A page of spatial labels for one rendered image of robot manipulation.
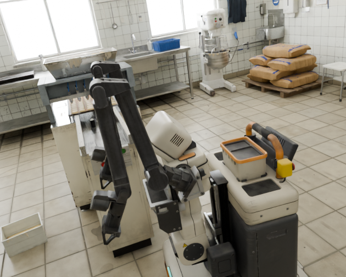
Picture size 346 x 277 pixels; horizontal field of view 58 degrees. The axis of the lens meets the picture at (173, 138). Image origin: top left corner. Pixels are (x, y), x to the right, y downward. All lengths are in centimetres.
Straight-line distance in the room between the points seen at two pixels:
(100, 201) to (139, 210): 103
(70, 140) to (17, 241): 86
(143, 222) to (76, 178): 81
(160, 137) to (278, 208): 57
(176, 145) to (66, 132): 149
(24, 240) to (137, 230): 93
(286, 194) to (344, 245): 109
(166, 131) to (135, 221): 111
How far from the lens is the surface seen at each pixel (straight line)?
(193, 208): 150
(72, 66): 257
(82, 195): 288
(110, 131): 108
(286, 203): 142
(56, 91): 264
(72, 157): 272
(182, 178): 119
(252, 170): 147
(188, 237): 154
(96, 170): 198
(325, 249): 238
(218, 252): 155
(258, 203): 136
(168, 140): 127
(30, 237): 278
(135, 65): 524
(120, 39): 579
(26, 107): 581
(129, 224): 226
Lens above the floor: 160
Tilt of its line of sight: 23 degrees down
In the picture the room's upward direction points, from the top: 9 degrees counter-clockwise
